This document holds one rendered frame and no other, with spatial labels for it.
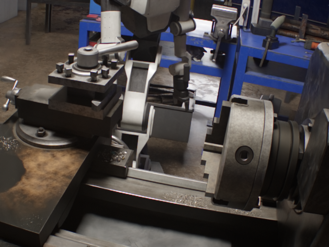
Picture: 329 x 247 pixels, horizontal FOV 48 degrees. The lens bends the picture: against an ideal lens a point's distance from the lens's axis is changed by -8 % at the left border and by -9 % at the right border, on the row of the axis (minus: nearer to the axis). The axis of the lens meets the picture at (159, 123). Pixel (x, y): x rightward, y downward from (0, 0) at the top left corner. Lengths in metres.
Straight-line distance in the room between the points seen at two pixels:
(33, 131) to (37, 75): 2.92
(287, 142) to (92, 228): 0.63
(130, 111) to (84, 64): 0.86
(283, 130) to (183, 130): 2.19
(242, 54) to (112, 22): 1.11
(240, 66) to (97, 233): 1.75
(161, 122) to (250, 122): 2.22
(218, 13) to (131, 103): 0.86
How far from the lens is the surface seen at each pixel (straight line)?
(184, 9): 2.09
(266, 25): 2.99
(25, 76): 4.08
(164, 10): 1.90
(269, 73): 2.78
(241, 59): 2.62
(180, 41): 2.17
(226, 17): 2.46
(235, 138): 0.77
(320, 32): 4.09
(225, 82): 2.68
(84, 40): 2.79
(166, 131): 3.01
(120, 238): 1.15
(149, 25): 1.90
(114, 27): 1.76
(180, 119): 2.96
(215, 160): 0.87
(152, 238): 1.16
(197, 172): 2.74
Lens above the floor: 1.54
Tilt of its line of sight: 28 degrees down
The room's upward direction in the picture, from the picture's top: 7 degrees clockwise
